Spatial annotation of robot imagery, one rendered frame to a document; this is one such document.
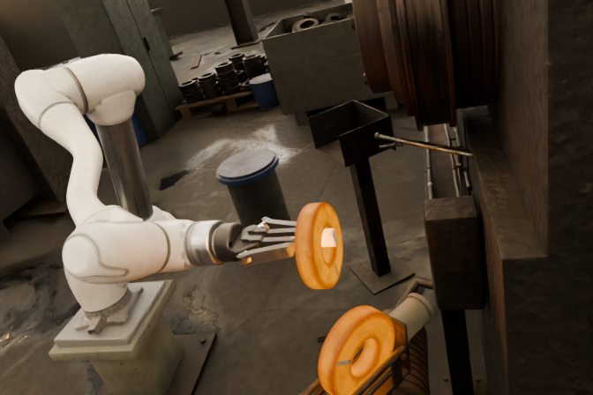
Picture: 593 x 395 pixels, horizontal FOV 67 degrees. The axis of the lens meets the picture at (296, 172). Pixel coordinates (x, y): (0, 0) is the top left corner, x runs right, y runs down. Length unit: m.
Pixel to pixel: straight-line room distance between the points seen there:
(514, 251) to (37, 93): 1.08
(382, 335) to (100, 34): 3.97
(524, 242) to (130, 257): 0.61
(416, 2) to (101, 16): 3.78
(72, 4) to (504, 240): 4.18
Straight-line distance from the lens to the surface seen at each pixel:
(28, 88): 1.30
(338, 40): 3.46
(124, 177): 1.48
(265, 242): 0.84
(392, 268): 2.00
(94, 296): 1.62
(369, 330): 0.76
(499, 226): 0.74
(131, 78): 1.34
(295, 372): 1.74
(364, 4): 0.88
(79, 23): 4.53
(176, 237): 0.91
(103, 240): 0.80
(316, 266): 0.76
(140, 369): 1.75
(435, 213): 0.90
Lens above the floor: 1.31
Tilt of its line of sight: 26 degrees down
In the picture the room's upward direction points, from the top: 16 degrees counter-clockwise
